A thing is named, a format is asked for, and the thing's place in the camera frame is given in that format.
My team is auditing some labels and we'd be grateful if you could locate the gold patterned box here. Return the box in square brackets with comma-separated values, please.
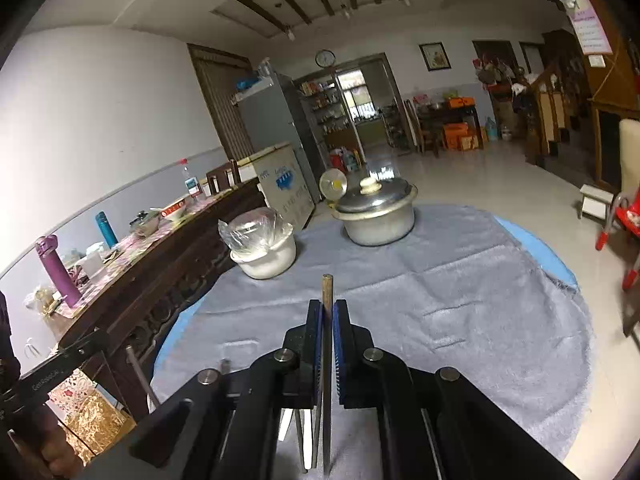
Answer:
[47, 367, 138, 463]

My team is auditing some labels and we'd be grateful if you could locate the wooden side table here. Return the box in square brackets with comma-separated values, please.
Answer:
[412, 102, 483, 156]

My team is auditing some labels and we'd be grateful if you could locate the aluminium pot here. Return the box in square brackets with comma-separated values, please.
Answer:
[331, 182, 418, 247]

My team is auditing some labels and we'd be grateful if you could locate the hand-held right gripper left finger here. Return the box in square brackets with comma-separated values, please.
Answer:
[90, 300, 323, 480]

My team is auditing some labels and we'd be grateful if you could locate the carved wooden sideboard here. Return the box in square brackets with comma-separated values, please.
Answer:
[50, 180, 268, 411]

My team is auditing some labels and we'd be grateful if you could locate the beige armchair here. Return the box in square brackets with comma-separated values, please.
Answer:
[618, 118, 640, 196]

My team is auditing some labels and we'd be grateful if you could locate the orange box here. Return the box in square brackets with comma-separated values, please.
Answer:
[442, 122, 483, 152]

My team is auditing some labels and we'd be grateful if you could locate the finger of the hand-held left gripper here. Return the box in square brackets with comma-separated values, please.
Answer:
[75, 329, 110, 361]

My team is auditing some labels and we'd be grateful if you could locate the blue table cover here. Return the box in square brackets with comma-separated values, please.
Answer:
[152, 212, 578, 396]

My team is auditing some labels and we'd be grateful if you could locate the clear red-capped plastic bottle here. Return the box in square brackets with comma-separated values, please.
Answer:
[180, 158, 202, 197]

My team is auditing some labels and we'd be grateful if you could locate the pink wall calendar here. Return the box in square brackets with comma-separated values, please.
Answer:
[565, 0, 613, 56]

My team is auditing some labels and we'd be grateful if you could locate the brown wooden door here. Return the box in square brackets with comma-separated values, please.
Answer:
[187, 43, 253, 163]

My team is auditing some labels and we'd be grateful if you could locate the aluminium pot lid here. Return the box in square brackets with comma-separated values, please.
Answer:
[335, 176, 415, 213]

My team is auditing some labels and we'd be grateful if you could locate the wooden stair railing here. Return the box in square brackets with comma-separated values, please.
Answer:
[520, 55, 576, 166]

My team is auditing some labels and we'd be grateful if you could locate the person's left hand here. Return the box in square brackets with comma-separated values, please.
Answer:
[7, 410, 86, 480]

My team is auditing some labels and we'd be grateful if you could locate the grey refrigerator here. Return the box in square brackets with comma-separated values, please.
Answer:
[232, 71, 321, 201]

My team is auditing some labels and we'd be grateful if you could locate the white bowl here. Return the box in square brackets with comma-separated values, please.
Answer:
[230, 232, 297, 280]

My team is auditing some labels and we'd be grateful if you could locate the clear plastic cup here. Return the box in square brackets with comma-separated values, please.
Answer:
[82, 242, 108, 281]

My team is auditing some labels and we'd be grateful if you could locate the purple water bottle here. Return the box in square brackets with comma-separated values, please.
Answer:
[34, 235, 82, 308]

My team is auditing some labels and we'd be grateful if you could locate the teal thermos bottle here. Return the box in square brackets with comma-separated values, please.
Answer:
[95, 211, 119, 249]

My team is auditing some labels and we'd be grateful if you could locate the pink checkered table runner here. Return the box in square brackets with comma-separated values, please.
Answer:
[50, 192, 236, 318]

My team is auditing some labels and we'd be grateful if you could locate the framed picture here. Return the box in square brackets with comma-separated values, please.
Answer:
[419, 42, 452, 72]

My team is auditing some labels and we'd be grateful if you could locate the white step stool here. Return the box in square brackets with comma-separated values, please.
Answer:
[578, 185, 618, 221]

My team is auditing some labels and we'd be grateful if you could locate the wooden chopstick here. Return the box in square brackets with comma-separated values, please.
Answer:
[321, 274, 335, 476]

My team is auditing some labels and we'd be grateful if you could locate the white chest freezer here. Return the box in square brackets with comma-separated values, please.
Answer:
[235, 141, 316, 231]

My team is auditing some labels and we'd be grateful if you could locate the grey fleece table cloth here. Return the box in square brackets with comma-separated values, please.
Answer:
[150, 203, 593, 480]

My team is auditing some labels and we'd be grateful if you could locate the bowl with glass lid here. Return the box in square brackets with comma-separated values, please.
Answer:
[129, 210, 162, 236]

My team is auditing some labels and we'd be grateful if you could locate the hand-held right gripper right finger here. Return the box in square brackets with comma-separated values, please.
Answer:
[332, 299, 581, 480]

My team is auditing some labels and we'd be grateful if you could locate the wooden chair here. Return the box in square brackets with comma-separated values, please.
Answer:
[206, 160, 241, 196]

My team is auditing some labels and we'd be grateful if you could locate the red metal chair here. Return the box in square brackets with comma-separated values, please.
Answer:
[595, 195, 640, 291]

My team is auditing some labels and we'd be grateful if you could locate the pantry shelf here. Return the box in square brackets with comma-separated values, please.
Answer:
[299, 77, 341, 136]

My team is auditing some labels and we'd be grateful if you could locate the small white fan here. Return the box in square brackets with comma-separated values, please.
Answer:
[319, 169, 347, 208]

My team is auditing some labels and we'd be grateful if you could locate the clear plastic bag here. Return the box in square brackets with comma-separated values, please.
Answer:
[218, 207, 293, 263]

